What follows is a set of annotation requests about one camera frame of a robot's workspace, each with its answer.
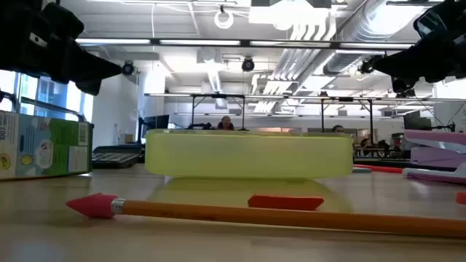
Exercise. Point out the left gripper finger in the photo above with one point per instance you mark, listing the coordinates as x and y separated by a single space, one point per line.
83 67
89 87

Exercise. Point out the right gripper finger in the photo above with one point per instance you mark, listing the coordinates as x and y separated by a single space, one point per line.
403 83
418 63

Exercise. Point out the green yellow crayon box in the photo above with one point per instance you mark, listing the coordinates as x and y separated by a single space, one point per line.
47 149

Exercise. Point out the orange-red marker pen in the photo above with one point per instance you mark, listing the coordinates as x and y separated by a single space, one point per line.
382 169

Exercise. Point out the blue sticky note pad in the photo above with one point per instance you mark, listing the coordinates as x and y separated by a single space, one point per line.
361 170

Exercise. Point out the red eraser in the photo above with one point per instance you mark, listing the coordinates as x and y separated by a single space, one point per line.
284 203

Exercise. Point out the yellow-green translucent pencil case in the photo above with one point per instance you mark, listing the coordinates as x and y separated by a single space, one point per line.
247 156

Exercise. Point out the orange pencil pink eraser cap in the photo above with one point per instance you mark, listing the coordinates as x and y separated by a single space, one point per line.
255 217

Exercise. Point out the black ceiling spotlight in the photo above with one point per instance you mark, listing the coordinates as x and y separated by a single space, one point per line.
248 64
407 94
127 68
366 68

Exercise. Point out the black computer monitor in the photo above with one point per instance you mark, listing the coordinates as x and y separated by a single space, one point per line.
156 125
416 122

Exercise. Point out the cardboard box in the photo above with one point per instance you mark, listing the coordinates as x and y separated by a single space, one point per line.
129 138

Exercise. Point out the black desk calculator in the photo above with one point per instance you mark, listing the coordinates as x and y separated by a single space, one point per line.
116 158

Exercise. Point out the person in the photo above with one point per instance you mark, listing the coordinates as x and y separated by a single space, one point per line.
338 129
225 124

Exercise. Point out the pink eraser block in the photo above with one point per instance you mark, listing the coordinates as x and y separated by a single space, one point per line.
437 156

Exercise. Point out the long ceiling light bar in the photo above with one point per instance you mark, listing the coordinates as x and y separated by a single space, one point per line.
200 42

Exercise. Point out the silver ventilation duct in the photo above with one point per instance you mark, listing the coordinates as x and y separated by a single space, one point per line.
349 54

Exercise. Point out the black workstation frame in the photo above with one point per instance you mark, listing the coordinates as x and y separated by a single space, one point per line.
218 96

